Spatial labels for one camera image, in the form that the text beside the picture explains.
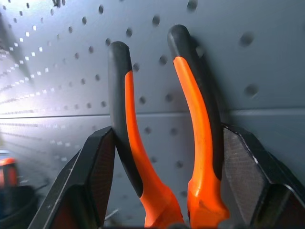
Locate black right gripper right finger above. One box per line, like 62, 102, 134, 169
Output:
220, 122, 305, 229

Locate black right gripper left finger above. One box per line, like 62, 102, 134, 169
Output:
28, 125, 117, 229

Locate orange and black pliers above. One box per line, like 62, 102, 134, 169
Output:
107, 24, 231, 229

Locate grey metal pegboard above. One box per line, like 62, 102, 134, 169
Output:
0, 0, 305, 229

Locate orange and black tool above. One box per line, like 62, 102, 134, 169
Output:
0, 150, 39, 229

